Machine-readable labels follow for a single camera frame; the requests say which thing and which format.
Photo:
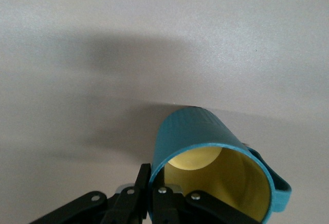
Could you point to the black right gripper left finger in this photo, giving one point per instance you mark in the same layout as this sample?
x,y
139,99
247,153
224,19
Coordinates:
x,y
123,208

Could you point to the teal ribbed cup yellow inside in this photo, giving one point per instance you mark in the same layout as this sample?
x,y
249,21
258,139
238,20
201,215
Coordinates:
x,y
195,131

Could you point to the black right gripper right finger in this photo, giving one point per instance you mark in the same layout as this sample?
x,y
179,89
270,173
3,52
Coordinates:
x,y
167,208

